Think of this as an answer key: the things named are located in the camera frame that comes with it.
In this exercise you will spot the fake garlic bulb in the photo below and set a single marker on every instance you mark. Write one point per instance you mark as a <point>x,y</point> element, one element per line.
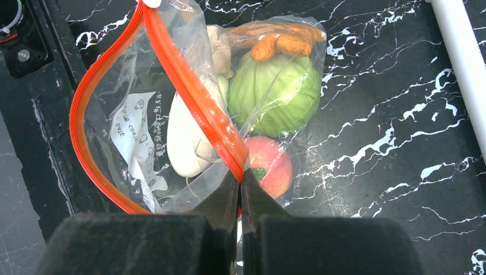
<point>220,49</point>

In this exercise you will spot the white PVC pipe frame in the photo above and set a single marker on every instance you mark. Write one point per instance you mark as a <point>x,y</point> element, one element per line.
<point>466,59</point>

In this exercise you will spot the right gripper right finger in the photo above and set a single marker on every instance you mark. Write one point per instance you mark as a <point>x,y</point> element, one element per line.
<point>275,242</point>

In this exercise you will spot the fake green cabbage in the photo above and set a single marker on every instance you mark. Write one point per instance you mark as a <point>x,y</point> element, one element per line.
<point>274,97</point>

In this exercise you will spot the fake red apple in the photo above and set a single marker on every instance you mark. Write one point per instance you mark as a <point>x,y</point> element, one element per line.
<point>270,164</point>

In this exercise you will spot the clear zip top bag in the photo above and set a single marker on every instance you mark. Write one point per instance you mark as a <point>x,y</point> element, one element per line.
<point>120,111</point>

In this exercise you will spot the fake orange ginger root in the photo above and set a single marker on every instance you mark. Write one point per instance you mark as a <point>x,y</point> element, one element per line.
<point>266,39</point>

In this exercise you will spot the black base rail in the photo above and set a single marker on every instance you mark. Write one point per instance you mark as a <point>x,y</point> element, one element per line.
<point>40,69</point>

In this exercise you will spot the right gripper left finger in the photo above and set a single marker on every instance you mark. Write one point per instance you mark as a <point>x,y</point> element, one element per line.
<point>200,241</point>

